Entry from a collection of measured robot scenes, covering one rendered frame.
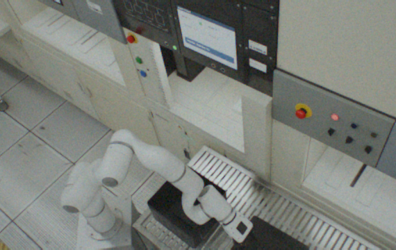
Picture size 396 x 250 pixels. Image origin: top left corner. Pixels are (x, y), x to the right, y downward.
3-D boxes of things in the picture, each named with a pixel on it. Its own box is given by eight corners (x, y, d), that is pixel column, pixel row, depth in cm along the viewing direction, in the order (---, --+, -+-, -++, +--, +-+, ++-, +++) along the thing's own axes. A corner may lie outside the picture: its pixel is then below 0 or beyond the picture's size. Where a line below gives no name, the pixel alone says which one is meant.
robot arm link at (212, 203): (215, 225, 165) (233, 211, 164) (194, 203, 162) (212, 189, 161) (214, 214, 173) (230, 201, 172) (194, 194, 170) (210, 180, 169)
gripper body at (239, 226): (225, 226, 164) (242, 244, 166) (239, 207, 168) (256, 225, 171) (215, 225, 170) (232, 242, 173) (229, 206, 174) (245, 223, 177)
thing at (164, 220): (187, 179, 216) (183, 162, 203) (229, 207, 204) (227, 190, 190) (153, 218, 205) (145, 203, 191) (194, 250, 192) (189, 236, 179)
